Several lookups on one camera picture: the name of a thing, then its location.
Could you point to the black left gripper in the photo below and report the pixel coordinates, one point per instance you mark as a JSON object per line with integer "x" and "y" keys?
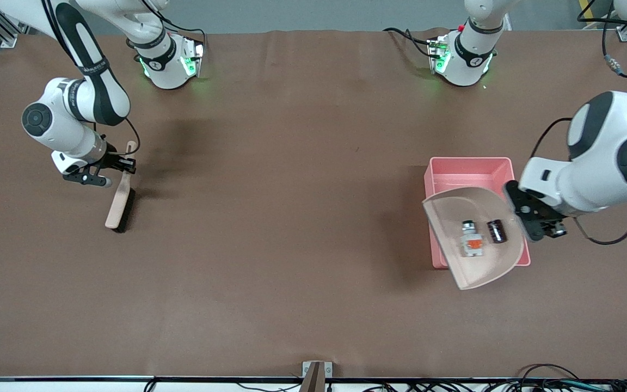
{"x": 552, "y": 225}

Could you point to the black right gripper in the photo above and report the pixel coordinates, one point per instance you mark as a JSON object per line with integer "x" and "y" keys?
{"x": 114, "y": 159}

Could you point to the black cylindrical capacitor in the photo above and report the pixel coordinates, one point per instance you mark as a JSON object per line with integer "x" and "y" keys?
{"x": 496, "y": 231}

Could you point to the white push button switch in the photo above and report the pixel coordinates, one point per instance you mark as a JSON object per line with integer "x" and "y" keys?
{"x": 472, "y": 242}

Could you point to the beige plastic dustpan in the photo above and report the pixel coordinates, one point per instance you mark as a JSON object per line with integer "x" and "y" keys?
{"x": 455, "y": 256}

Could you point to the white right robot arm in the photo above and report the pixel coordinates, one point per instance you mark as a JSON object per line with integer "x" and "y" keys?
{"x": 57, "y": 136}

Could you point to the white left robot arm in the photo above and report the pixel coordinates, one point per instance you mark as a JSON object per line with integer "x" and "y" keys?
{"x": 591, "y": 179}

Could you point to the pink plastic bin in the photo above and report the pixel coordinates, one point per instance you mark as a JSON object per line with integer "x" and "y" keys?
{"x": 471, "y": 171}

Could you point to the brown table mat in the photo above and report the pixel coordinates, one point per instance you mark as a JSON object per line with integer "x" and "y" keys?
{"x": 264, "y": 190}

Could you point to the metal corner bracket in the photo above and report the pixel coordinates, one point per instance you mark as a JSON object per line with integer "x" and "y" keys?
{"x": 626, "y": 34}

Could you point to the metal table edge bracket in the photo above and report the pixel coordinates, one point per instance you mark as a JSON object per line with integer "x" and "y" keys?
{"x": 329, "y": 368}

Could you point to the brown post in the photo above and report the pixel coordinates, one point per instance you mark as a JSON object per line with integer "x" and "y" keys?
{"x": 313, "y": 381}

